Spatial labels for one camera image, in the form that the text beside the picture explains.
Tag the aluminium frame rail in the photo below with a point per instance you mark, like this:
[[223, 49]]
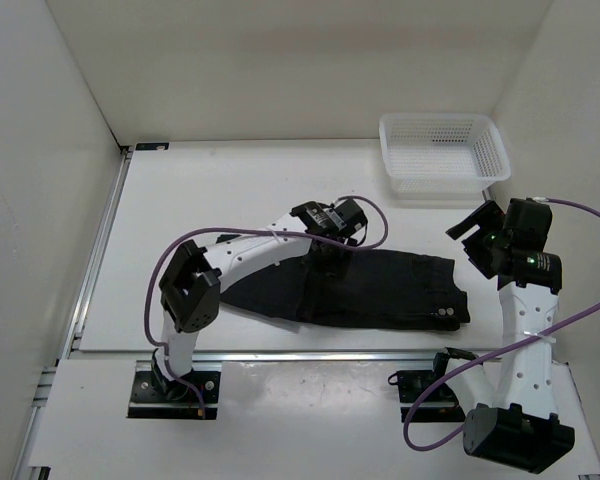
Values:
[[203, 356]]

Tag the black trousers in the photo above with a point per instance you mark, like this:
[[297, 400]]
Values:
[[375, 289]]

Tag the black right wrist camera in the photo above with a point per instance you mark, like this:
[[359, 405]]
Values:
[[527, 224]]

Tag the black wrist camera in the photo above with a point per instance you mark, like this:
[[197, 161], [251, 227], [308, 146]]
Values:
[[351, 215], [527, 224]]

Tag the white plastic basket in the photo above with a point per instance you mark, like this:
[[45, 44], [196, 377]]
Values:
[[442, 153]]

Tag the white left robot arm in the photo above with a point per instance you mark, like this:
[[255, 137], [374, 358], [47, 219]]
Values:
[[185, 286]]

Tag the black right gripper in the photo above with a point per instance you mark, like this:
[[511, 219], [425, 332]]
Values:
[[488, 217]]

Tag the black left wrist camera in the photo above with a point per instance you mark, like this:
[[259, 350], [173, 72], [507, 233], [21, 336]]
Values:
[[351, 215]]

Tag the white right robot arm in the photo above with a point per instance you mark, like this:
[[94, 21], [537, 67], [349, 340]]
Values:
[[515, 421]]

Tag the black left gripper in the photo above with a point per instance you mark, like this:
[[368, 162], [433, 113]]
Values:
[[334, 268]]

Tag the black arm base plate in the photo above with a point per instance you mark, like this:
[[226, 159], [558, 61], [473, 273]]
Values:
[[153, 398]]

